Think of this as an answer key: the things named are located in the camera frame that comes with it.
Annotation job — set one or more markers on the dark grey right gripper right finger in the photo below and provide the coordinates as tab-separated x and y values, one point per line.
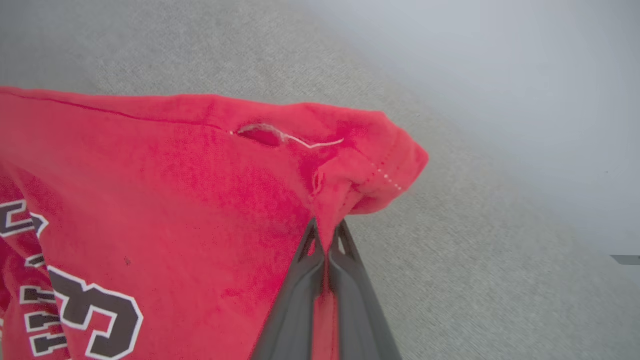
360	320

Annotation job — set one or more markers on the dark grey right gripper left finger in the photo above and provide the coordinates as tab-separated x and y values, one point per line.
292	310

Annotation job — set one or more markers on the red jersey with black lettering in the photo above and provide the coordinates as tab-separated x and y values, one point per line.
175	200

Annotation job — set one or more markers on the grey fabric sofa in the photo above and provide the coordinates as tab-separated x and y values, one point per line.
450	280

